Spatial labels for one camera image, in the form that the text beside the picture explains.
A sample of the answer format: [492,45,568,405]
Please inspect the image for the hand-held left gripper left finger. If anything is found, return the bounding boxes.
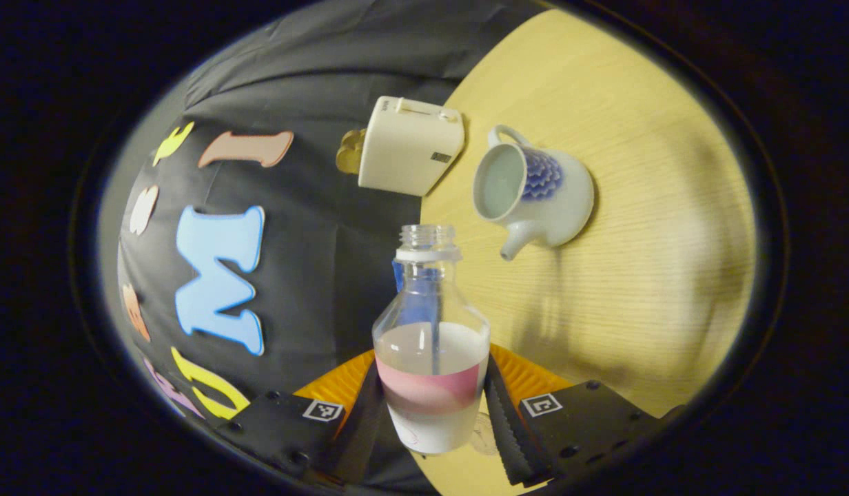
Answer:
[218,350,385,486]

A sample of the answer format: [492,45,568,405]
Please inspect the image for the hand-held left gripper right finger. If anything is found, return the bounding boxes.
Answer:
[482,344,682,487]

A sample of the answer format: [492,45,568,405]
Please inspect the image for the clear plastic water bottle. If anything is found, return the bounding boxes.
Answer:
[372,224,491,456]

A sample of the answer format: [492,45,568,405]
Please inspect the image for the white blue patterned teacup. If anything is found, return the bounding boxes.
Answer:
[472,124,595,262]

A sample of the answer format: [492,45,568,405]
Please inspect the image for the black backdrop cloth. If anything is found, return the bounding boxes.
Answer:
[116,0,544,422]

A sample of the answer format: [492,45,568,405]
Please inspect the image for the brown toast slices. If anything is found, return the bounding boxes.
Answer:
[335,127,367,175]

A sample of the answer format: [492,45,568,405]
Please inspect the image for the cream white toaster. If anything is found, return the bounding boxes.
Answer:
[357,95,466,198]

